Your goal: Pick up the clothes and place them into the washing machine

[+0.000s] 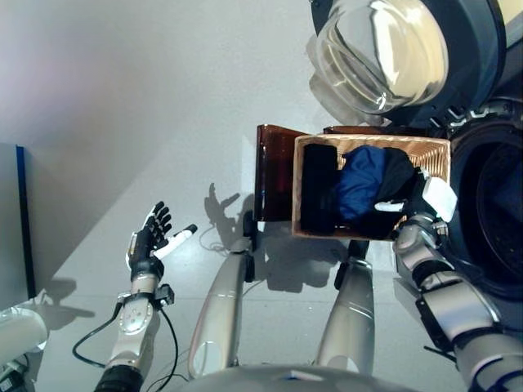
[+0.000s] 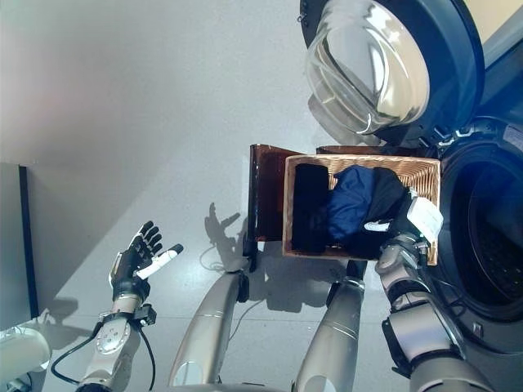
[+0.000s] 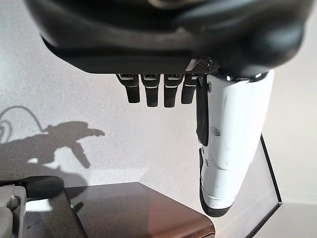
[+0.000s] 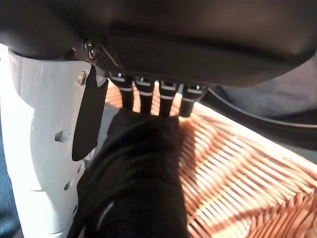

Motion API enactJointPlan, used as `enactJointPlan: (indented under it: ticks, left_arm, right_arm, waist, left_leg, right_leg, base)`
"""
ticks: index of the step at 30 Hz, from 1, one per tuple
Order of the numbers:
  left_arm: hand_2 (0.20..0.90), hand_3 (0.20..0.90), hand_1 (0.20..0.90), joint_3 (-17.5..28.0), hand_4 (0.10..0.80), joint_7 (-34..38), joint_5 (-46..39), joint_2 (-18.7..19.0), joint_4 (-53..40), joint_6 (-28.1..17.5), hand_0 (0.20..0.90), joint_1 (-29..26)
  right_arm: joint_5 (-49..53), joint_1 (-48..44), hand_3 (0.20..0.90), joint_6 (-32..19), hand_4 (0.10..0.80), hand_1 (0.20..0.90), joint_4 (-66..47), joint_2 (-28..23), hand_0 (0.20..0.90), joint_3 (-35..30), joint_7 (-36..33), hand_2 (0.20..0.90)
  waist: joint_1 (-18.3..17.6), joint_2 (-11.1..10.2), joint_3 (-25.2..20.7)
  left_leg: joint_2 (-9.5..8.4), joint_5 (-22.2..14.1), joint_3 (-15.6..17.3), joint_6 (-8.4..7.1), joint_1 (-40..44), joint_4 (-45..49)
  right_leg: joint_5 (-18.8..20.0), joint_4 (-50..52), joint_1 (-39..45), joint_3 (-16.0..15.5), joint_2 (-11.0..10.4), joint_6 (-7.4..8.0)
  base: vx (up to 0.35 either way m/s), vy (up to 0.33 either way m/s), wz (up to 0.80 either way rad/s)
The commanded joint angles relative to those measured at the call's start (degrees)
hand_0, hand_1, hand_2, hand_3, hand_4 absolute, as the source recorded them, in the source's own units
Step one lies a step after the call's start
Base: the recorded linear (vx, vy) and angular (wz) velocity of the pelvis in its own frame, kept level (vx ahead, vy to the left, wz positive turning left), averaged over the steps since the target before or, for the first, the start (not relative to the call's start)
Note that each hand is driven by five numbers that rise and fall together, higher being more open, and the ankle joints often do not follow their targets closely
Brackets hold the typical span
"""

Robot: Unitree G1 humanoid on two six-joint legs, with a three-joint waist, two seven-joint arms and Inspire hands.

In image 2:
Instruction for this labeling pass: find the blue garment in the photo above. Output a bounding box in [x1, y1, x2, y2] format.
[326, 166, 379, 243]

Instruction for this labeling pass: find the rectangular wicker laundry basket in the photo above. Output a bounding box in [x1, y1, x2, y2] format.
[281, 153, 443, 267]

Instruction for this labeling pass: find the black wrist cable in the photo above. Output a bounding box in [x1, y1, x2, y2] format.
[51, 320, 158, 392]

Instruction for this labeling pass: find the black garment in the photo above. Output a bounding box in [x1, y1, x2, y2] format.
[353, 166, 412, 261]
[292, 163, 330, 252]

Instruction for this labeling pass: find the right robot leg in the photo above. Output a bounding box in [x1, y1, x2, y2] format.
[293, 261, 369, 392]

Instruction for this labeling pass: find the grey robot torso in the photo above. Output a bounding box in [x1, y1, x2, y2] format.
[171, 381, 299, 392]

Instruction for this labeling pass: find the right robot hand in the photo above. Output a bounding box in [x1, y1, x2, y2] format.
[363, 187, 445, 243]

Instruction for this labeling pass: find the white rounded device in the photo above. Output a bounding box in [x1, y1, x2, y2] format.
[0, 326, 52, 392]

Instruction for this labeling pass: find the white floor cable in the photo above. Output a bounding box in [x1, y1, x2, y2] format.
[199, 244, 266, 327]

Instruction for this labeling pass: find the white counter cabinet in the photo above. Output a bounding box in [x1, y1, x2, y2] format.
[480, 0, 523, 47]

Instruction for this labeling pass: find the round glass washer door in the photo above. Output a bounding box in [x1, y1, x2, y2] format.
[297, 0, 487, 142]

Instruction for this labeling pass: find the grey cabinet black edge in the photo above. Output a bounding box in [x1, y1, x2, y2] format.
[0, 162, 40, 322]

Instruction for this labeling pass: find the folded black garment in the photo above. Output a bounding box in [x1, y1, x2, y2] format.
[292, 163, 330, 252]

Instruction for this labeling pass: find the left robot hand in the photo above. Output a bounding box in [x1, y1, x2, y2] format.
[108, 220, 185, 298]

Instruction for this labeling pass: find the glossy brown stool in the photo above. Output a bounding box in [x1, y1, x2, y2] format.
[247, 142, 430, 271]

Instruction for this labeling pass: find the dark grey washing machine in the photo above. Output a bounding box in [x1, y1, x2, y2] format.
[424, 24, 523, 357]

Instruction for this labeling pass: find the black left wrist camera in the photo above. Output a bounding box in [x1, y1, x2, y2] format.
[136, 304, 159, 328]

